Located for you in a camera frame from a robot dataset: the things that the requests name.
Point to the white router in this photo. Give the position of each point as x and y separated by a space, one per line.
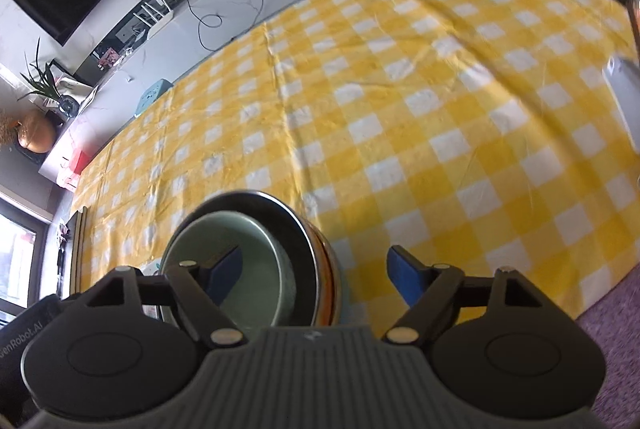
161 20

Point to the purple rug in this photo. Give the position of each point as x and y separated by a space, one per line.
615 334

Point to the teal box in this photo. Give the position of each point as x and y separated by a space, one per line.
152 98

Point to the orange steel bowl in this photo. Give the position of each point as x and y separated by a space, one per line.
306 234

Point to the long leaf potted plant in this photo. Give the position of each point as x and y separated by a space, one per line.
42 81

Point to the yellow checked tablecloth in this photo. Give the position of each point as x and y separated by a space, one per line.
425 109

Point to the red box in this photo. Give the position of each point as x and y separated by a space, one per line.
80 161

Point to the grey flat tray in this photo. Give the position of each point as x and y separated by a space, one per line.
625 96

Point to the orange round vase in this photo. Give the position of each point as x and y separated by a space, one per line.
37 134

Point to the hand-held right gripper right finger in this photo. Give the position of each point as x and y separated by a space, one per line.
406 280

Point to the green ceramic bowl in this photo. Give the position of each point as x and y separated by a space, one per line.
260 259

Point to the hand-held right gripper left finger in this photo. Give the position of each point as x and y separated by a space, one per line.
225 276

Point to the white painted plate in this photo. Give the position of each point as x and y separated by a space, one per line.
150 268

